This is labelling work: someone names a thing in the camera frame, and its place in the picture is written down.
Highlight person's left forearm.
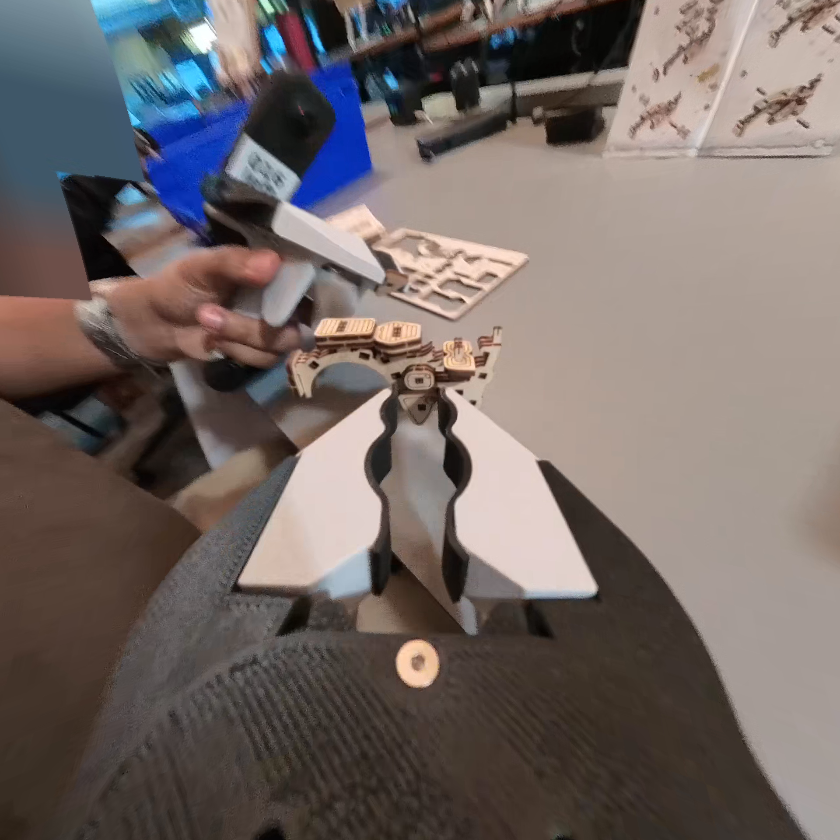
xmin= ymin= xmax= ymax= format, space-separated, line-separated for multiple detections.
xmin=0 ymin=294 xmax=114 ymax=399

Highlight wooden puzzle sheet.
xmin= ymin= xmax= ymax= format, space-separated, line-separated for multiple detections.
xmin=325 ymin=205 xmax=388 ymax=245
xmin=371 ymin=227 xmax=530 ymax=322

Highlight black bottles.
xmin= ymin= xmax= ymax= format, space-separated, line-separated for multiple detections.
xmin=451 ymin=58 xmax=481 ymax=111

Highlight person's tan trousers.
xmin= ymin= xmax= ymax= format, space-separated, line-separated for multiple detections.
xmin=169 ymin=456 xmax=299 ymax=529

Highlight white instruction booklet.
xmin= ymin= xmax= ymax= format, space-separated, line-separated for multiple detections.
xmin=604 ymin=0 xmax=840 ymax=160

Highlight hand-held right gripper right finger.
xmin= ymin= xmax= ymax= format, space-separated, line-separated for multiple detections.
xmin=441 ymin=389 xmax=599 ymax=602

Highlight pale hanging panel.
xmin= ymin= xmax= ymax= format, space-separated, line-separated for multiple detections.
xmin=209 ymin=0 xmax=265 ymax=93

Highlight person's left hand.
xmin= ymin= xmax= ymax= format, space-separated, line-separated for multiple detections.
xmin=105 ymin=248 xmax=317 ymax=368

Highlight small black box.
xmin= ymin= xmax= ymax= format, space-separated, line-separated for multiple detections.
xmin=545 ymin=107 xmax=606 ymax=147

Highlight blue plastic bin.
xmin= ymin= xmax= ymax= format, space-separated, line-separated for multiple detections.
xmin=141 ymin=62 xmax=372 ymax=221

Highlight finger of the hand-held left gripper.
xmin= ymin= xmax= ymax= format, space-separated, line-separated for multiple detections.
xmin=272 ymin=200 xmax=388 ymax=290

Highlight long black bar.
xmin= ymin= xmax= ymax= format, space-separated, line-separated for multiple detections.
xmin=415 ymin=110 xmax=514 ymax=163

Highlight wooden puzzle model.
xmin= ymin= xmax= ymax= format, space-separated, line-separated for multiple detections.
xmin=289 ymin=317 xmax=505 ymax=425

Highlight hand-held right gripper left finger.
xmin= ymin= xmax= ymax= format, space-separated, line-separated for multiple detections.
xmin=238 ymin=389 xmax=399 ymax=601

